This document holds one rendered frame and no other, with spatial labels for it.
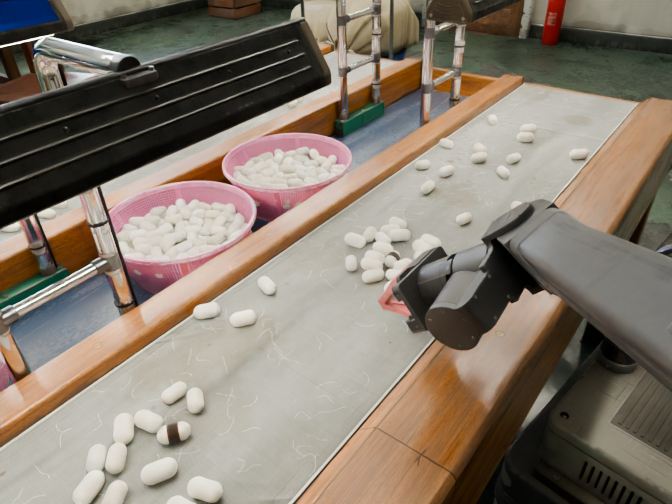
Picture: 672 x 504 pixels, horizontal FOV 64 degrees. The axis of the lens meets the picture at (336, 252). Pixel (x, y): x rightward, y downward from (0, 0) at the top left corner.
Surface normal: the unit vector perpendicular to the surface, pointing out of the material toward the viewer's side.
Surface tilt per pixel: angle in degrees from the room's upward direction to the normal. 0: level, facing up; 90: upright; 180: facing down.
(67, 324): 0
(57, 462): 0
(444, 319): 96
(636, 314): 51
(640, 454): 0
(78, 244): 90
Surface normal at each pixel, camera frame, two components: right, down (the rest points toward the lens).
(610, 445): -0.03, -0.82
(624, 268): -0.65, -0.76
